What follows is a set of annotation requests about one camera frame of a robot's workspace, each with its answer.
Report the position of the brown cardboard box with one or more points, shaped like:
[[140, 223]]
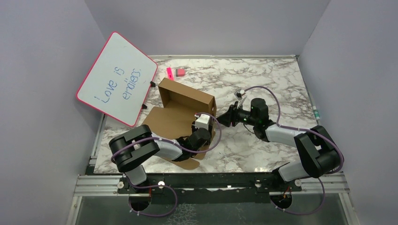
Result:
[[180, 104]]

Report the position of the pink framed whiteboard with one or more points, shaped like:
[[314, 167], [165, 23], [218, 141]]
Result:
[[119, 80]]

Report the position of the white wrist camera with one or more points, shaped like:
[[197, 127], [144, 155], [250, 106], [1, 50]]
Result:
[[202, 121], [241, 96]]

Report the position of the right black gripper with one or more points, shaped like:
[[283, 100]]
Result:
[[226, 118]]

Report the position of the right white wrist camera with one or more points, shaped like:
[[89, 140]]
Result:
[[241, 96]]

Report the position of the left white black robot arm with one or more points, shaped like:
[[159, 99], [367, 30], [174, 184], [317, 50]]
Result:
[[132, 148]]

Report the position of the green capped marker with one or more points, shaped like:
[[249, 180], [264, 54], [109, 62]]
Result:
[[316, 113]]

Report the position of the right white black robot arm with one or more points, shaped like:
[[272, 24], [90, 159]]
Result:
[[317, 156]]

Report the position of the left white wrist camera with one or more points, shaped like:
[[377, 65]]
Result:
[[202, 121]]

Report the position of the pink eraser block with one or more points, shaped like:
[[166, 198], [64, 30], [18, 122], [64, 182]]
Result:
[[180, 72]]

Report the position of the pink marker pen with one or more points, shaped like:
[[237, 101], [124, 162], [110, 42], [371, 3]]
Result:
[[170, 73]]

